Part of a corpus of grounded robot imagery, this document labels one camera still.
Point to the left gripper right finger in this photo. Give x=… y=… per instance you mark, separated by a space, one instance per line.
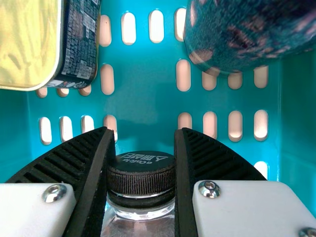
x=222 y=205

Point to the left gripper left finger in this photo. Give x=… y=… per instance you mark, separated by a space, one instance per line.
x=54 y=205

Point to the dark coffee bottle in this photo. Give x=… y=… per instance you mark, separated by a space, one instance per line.
x=142 y=174

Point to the teal shopping basket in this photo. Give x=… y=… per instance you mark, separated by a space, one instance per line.
x=145 y=84

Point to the rectangular tin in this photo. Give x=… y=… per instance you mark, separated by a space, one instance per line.
x=32 y=42

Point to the patterned can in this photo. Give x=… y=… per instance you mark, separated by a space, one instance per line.
x=247 y=32

